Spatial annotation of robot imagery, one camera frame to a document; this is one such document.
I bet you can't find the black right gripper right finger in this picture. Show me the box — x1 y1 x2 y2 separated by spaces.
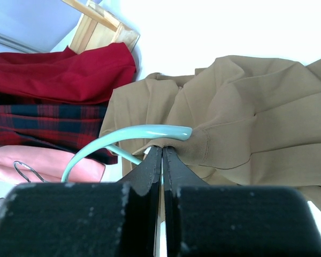
163 147 208 256

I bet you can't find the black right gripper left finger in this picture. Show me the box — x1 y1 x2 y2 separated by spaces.
119 146 162 256

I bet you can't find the sage green plastic hanger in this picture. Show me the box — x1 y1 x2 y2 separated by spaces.
61 124 193 183

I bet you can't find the tan brown skirt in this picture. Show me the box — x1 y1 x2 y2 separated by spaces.
100 56 321 211

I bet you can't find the pink skirt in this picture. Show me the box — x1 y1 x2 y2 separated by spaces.
0 145 105 185

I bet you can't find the red black plaid skirt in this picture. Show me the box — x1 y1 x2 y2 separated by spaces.
0 93 108 153

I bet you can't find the wooden clothes rack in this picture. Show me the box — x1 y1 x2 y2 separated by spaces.
64 1 140 54

